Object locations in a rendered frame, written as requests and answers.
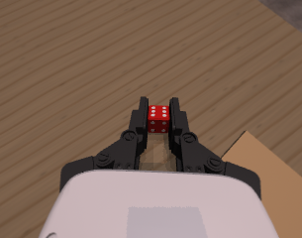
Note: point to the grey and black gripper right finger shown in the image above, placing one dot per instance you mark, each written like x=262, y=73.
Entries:
x=192, y=157

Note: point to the red die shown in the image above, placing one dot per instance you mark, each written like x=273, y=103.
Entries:
x=158, y=119

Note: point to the tan flat mat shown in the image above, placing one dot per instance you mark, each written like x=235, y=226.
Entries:
x=281, y=187

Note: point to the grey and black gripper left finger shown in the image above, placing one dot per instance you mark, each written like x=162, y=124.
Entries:
x=124, y=154

